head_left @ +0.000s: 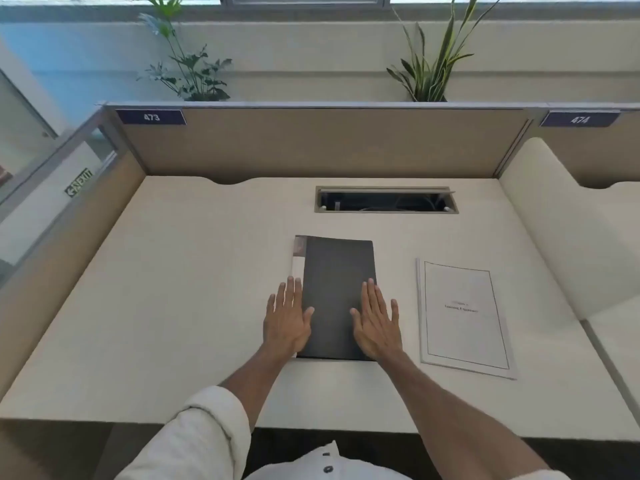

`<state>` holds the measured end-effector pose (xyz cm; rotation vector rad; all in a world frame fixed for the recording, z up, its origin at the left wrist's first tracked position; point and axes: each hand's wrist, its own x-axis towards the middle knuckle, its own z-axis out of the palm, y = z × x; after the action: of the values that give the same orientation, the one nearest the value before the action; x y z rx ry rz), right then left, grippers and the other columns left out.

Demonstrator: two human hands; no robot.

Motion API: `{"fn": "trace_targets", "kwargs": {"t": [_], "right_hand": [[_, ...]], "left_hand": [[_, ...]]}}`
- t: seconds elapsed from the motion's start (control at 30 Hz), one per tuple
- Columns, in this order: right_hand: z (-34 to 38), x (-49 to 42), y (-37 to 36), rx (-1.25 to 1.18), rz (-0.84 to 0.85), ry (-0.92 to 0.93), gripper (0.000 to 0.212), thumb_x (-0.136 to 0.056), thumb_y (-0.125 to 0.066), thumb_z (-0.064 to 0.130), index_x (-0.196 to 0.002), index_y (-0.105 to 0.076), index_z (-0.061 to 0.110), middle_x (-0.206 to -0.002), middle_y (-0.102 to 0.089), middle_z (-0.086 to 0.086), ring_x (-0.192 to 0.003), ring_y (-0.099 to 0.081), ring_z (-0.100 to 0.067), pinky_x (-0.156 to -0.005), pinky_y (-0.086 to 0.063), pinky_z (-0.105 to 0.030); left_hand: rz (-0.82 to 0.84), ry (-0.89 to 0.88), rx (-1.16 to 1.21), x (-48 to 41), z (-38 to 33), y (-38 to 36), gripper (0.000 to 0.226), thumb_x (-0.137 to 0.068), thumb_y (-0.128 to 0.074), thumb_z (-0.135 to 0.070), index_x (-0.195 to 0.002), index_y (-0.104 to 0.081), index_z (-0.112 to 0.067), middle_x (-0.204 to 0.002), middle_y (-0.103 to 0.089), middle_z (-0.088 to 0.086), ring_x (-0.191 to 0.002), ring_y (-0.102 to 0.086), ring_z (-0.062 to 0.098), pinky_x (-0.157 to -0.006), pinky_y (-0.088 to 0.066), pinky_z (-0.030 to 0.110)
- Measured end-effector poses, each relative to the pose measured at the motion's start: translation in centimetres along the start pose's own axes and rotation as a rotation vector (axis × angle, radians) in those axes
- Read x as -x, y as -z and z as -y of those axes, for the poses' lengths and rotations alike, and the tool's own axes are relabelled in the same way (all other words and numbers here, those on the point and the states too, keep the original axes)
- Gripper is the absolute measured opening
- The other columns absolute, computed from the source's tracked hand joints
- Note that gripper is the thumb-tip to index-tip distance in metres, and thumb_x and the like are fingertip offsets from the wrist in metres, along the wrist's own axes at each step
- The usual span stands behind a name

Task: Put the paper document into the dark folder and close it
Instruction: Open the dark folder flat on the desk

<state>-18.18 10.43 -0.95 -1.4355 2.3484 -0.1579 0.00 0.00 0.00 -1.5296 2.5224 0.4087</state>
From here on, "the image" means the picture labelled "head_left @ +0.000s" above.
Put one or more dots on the person's left hand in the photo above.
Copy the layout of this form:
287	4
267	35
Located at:
285	327

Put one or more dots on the person's right hand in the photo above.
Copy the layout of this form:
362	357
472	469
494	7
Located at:
377	330

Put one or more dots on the person's right little finger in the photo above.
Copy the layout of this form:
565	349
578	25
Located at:
394	311

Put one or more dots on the person's left thumb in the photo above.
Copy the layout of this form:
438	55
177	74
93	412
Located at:
306	318

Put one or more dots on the person's left middle finger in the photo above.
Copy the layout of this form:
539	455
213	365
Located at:
290	293

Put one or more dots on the person's right middle finger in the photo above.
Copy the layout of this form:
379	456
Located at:
374	295

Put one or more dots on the person's right thumb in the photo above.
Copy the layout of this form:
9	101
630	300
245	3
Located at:
356	319

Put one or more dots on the person's left little finger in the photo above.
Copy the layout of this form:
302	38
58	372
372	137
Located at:
270	306

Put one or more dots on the black folder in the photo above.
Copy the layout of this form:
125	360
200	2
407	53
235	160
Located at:
335	284

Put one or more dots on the person's left forearm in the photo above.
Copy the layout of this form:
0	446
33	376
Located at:
257	377

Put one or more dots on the person's right forearm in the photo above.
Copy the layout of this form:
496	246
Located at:
450	419

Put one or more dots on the white paper booklet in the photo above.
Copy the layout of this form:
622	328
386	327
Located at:
465	319

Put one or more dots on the white shirt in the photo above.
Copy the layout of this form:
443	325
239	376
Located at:
200	437

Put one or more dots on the beige desk partition panel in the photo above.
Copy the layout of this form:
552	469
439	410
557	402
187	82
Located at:
590	149
320	142

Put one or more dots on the cream curved desk divider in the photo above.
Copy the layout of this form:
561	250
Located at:
565	234

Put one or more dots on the dark blue number plate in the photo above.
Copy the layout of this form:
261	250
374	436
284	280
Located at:
580	119
151	117

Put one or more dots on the green exit sign sticker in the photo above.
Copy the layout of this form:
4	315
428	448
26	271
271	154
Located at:
79	182

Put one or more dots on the partition panel with glass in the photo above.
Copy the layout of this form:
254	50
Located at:
55	229

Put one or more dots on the long-leaf green potted plant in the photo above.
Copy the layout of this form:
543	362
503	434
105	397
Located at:
432	69

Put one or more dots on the leafy green potted plant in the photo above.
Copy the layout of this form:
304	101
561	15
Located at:
197	74

